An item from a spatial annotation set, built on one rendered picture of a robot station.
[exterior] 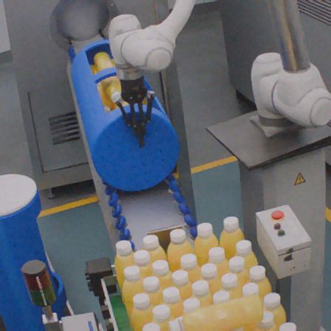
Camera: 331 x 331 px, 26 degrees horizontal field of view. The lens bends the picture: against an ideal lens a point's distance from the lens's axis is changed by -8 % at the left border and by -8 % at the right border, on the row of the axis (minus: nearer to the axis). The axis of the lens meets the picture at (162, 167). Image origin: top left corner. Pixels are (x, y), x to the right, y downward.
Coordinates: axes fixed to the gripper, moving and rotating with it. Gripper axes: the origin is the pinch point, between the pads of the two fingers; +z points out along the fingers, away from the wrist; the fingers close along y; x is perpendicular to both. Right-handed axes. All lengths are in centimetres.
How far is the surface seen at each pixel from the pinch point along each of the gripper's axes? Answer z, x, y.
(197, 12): 109, 508, 136
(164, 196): 23.3, -0.5, 4.6
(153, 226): 23.4, -16.9, -2.3
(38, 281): -7, -80, -38
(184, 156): 66, 108, 31
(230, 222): 6, -52, 14
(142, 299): 6, -77, -14
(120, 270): 12, -54, -17
